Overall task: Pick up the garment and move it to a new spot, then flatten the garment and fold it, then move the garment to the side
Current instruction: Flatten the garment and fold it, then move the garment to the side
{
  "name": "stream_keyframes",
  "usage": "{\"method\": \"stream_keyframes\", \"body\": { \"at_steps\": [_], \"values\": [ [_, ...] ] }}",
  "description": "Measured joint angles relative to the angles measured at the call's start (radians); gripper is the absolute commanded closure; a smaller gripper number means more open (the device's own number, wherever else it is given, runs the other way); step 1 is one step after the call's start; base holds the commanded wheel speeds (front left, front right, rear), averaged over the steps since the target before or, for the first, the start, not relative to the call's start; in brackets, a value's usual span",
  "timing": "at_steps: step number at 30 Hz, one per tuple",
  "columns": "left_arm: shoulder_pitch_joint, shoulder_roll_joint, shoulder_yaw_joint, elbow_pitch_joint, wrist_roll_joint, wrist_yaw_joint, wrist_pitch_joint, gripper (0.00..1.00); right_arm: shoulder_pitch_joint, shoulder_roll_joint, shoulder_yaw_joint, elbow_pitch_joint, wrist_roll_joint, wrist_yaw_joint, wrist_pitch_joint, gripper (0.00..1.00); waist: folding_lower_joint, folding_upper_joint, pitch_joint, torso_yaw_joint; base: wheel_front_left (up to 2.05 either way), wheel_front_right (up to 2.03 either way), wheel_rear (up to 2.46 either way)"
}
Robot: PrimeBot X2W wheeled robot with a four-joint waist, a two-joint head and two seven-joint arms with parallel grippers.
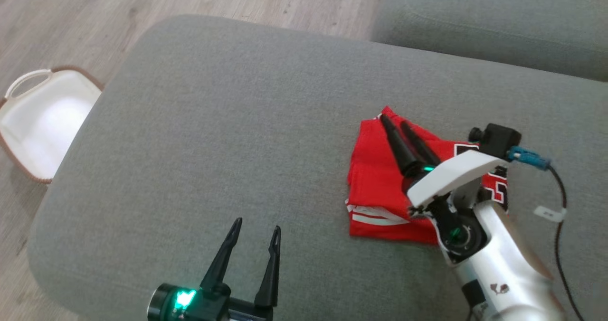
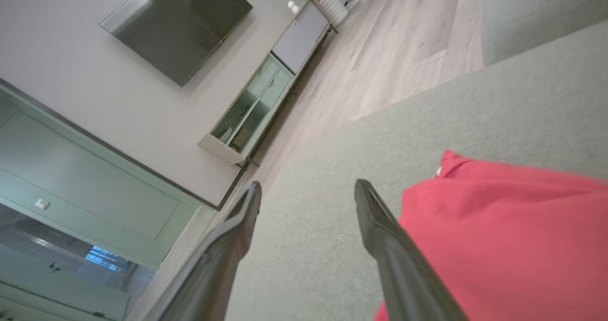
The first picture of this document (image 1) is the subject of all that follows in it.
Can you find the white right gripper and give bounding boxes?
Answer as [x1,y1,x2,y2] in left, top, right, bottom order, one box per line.
[380,114,509,208]

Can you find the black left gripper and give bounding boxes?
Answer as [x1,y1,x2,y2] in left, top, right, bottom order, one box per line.
[146,217,282,321]

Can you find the red jersey with white sleeves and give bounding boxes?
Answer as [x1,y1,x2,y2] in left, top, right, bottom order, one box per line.
[345,104,510,246]

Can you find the large grey sofa seat cushion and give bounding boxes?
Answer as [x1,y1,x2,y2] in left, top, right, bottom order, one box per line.
[27,14,608,321]

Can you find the grey sofa side cushion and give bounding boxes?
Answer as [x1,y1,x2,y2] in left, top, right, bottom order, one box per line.
[370,0,608,82]

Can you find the white laundry basket brown rim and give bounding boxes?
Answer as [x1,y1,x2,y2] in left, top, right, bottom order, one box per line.
[0,66,105,185]

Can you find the black cable with blue connector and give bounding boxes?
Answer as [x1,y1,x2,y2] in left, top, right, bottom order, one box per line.
[507,146,588,321]

